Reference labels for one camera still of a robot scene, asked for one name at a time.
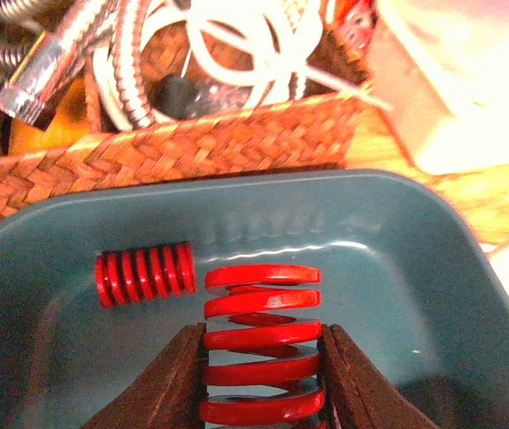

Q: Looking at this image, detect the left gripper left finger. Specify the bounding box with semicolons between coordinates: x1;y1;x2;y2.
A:
82;323;206;428

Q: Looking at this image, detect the wicker basket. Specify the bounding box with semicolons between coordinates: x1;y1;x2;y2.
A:
0;26;371;245

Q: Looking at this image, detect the white plastic storage box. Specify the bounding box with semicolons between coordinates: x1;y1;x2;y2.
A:
367;1;509;175

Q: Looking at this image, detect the teal plastic tray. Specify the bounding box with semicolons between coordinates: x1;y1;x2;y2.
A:
0;171;509;428

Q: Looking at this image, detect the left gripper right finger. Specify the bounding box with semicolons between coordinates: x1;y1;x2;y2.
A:
319;324;437;428

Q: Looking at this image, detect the small red spring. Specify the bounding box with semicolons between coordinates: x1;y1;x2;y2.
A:
94;242;197;308

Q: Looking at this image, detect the white coiled cable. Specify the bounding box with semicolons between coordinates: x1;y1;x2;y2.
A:
93;0;394;130

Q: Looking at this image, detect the large red spring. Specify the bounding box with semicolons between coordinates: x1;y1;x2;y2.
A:
199;264;327;428

